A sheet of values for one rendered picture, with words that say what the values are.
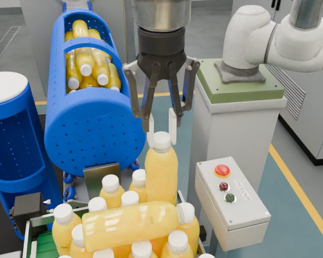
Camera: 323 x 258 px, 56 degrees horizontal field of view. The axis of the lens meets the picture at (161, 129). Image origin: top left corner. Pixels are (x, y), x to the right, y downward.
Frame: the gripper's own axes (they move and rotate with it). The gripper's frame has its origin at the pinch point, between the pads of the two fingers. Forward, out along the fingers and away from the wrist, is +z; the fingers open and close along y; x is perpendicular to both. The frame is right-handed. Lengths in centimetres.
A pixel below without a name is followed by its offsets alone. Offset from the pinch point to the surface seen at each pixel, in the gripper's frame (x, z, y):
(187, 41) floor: -366, 128, -134
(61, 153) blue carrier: -23.6, 21.3, 23.0
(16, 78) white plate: -84, 25, 42
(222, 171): -2.1, 17.5, -15.9
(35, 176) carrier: -67, 67, 43
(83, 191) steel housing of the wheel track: -21.7, 35.9, 19.2
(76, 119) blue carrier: -23.6, 10.6, 17.1
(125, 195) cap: -0.7, 17.8, 8.1
